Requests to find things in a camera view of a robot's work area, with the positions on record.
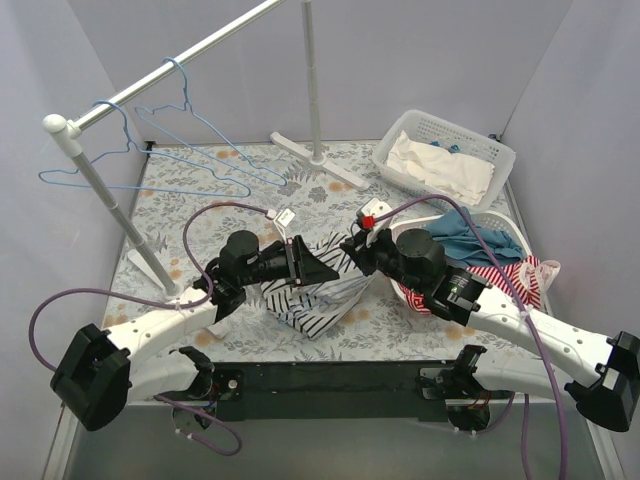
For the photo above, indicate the pink white lace garment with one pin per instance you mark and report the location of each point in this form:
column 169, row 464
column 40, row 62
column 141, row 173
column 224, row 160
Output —
column 537, row 276

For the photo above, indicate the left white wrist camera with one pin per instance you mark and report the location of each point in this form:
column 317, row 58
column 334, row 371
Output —
column 280, row 221

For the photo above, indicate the red white striped garment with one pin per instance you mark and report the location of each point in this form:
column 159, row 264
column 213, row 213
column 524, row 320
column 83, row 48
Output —
column 415, row 301

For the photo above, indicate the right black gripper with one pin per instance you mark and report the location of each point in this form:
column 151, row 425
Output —
column 368, row 254

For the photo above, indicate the floral table mat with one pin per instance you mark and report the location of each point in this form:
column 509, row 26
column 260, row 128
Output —
column 190, row 202

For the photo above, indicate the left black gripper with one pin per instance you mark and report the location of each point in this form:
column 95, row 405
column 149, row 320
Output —
column 295, row 262

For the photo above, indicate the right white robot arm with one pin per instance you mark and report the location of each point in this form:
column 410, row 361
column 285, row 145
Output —
column 603, row 371

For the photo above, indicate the white rectangular mesh basket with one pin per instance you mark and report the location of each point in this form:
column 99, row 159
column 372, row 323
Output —
column 426, row 128

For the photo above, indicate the blue wire hanger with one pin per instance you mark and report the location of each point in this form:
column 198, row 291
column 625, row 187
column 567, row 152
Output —
column 159, row 121
column 115, row 165
column 330, row 297

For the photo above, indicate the black white striped tank top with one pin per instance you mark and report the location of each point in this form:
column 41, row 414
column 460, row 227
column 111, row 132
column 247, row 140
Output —
column 314, row 325

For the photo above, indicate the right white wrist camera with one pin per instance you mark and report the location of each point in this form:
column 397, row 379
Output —
column 370, row 219

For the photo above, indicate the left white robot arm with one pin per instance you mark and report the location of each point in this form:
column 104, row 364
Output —
column 104, row 370

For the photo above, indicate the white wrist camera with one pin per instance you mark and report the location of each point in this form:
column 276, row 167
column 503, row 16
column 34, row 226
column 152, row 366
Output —
column 370, row 219
column 280, row 221

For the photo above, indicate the teal blue garment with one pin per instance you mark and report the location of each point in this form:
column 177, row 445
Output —
column 462, row 247

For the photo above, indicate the white cloth in basket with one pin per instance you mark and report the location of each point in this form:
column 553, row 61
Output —
column 463, row 177

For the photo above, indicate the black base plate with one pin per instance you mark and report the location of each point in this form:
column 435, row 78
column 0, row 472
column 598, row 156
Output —
column 427, row 391

